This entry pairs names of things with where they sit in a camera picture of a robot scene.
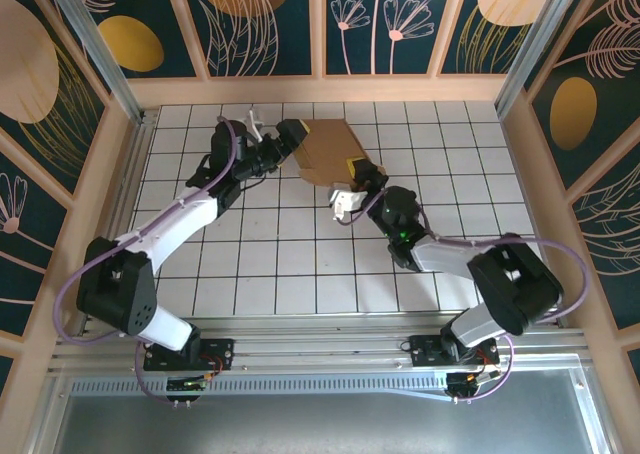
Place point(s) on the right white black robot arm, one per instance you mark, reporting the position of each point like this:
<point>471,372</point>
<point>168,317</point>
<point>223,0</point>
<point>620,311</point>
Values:
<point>445,256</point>

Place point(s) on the grey metal sheet panel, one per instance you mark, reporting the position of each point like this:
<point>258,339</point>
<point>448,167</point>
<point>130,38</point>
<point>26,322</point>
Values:
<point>320,424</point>

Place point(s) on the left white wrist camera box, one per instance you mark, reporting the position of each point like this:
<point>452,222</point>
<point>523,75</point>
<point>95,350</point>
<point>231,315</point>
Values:
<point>255,124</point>

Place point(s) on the brown cardboard paper box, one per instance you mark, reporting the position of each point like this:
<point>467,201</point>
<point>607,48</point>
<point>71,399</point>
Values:
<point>330,144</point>

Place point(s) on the aluminium corner post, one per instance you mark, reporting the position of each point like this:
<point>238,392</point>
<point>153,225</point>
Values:
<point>540,39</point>
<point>95,39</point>

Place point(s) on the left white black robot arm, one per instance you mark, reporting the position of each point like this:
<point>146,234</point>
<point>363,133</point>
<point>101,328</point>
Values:
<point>170,229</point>

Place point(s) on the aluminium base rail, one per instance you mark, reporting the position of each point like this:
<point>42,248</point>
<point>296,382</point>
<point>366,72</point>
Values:
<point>320,349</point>

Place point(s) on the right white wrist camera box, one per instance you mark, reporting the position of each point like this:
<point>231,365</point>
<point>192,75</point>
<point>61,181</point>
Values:
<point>347,201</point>

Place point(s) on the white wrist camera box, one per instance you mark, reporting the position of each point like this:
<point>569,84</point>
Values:
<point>255,124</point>
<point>347,201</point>

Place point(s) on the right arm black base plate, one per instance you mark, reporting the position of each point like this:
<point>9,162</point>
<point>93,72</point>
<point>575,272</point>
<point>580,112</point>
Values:
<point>425,354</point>

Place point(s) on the aluminium side rail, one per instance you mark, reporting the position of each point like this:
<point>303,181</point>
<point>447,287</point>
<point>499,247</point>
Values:
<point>134,169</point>

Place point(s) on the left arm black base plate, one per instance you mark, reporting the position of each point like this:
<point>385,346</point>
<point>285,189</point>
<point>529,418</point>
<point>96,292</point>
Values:
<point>220,349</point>

